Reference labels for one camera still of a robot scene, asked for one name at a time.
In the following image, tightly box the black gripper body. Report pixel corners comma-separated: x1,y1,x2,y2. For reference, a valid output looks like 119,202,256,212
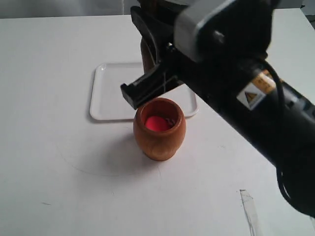
157,42,197,93

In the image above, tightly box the brown wooden pestle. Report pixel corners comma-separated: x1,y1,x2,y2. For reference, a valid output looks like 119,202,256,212
140,38,156,74

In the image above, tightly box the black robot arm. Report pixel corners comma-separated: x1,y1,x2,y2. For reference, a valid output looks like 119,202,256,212
121,0,315,217

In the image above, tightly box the red ball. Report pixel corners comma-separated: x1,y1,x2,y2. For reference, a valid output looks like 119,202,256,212
145,116,171,132

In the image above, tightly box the wooden mortar cup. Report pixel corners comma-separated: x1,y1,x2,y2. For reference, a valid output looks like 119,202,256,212
133,98,186,161

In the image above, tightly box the white rectangular plastic tray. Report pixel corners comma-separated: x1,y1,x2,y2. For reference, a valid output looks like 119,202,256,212
90,61,199,121

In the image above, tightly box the clear tape strip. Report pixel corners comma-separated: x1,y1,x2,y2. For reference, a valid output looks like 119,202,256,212
240,189,263,236

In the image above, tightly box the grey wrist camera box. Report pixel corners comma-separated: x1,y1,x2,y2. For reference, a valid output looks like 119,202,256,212
174,0,234,62

